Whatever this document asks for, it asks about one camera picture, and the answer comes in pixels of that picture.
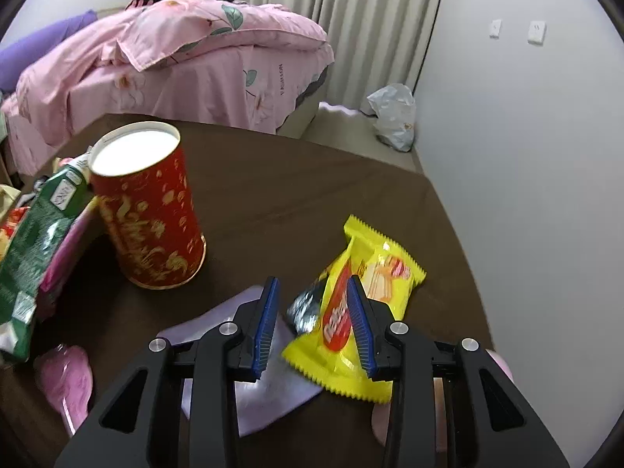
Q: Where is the bed with pink sheet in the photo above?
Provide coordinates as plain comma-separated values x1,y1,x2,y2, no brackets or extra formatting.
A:
0,44,337,176

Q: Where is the pink yellow snack wrapper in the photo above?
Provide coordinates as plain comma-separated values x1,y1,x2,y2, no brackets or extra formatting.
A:
39,195,105,323

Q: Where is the green white milk pouch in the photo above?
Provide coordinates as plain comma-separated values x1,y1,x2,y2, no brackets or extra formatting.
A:
0,153,98,364

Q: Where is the purple pillow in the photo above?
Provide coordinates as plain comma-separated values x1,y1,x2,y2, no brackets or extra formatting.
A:
0,10,98,93

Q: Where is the pale lavender tissue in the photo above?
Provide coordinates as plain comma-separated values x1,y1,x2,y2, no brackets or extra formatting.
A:
156,285,325,438

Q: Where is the pink floral duvet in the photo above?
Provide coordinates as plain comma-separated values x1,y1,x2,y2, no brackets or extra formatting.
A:
14,0,328,108

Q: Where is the white plastic bag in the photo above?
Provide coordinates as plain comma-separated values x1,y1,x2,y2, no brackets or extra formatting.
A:
367,83,417,152

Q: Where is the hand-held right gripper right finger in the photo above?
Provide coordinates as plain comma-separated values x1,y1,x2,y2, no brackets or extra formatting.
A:
345,274,571,468

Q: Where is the black silver foil wrapper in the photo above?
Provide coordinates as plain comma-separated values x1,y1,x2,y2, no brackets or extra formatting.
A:
287,280,332,337

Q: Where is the beige pleated curtain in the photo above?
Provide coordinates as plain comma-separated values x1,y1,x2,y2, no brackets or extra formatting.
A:
146,0,447,113

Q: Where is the yellow wafer packet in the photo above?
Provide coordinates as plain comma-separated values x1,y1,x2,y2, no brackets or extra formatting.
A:
282,214,427,404

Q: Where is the red gold paper tube can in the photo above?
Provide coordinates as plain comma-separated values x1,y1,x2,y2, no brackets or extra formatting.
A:
88,121,207,291

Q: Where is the pink caterpillar toy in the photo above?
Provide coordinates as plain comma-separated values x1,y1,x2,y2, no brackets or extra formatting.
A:
33,344,94,437

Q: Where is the red gold snack wrapper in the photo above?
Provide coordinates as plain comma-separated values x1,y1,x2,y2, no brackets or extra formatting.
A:
0,207,23,259

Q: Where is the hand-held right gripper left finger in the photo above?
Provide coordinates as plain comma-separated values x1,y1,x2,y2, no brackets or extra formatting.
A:
53,275,281,468

